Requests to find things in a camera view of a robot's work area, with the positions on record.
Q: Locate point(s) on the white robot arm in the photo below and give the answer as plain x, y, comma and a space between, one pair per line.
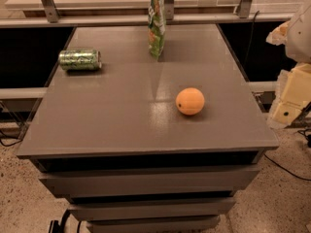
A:
298, 45

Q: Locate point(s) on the grey drawer cabinet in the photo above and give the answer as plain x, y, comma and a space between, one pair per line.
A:
114, 144

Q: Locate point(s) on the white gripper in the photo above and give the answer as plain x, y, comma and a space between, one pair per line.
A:
300, 38

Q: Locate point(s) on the green rice chip bag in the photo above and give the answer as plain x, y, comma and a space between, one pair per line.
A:
156, 28

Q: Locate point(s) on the metal railing frame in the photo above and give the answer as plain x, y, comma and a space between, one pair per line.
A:
60, 13

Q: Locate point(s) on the orange fruit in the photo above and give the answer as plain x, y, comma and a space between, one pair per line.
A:
190, 101

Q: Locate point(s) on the green soda can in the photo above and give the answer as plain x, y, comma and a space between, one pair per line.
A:
79, 60

